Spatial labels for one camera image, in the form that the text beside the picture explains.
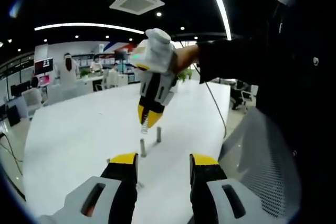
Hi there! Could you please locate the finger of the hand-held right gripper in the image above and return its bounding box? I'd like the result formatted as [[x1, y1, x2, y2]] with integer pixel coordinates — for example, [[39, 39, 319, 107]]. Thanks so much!
[[146, 72, 176, 130], [137, 72, 157, 128]]

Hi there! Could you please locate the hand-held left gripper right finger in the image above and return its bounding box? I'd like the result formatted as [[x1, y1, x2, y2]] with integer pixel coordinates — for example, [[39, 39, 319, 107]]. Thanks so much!
[[189, 153, 266, 224]]

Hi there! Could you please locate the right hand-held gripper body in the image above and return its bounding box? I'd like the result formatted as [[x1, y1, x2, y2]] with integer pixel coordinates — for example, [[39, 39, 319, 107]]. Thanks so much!
[[130, 39, 152, 73]]

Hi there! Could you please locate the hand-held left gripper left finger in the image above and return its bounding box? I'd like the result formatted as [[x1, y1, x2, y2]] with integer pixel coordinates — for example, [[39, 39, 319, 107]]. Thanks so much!
[[38, 152, 139, 224]]

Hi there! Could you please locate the metal coil spring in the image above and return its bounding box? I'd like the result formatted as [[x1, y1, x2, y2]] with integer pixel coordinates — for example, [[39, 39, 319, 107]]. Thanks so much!
[[141, 112, 150, 135]]

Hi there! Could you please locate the person's right forearm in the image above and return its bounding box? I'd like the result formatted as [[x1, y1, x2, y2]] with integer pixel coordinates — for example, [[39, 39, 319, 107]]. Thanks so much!
[[175, 36, 263, 85]]

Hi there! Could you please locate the square ceiling air vent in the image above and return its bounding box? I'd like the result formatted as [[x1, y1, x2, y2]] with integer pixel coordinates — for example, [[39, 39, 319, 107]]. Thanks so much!
[[109, 0, 166, 16]]

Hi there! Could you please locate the grey mesh office chair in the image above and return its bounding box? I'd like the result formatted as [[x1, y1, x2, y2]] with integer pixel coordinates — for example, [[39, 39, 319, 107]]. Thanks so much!
[[218, 106, 303, 220]]

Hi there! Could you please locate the black office chair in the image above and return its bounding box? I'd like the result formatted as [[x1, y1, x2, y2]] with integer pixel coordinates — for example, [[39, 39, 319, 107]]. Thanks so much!
[[230, 79, 258, 111]]

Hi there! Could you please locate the person's body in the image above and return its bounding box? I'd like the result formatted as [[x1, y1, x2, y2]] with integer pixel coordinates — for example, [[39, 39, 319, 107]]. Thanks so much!
[[249, 0, 336, 224]]

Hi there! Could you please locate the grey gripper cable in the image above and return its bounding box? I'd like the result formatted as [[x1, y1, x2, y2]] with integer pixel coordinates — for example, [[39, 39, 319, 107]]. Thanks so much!
[[193, 62, 227, 138]]

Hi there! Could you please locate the red wall screen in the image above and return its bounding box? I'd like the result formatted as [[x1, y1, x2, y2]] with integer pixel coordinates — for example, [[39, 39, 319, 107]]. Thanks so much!
[[34, 58, 54, 76]]

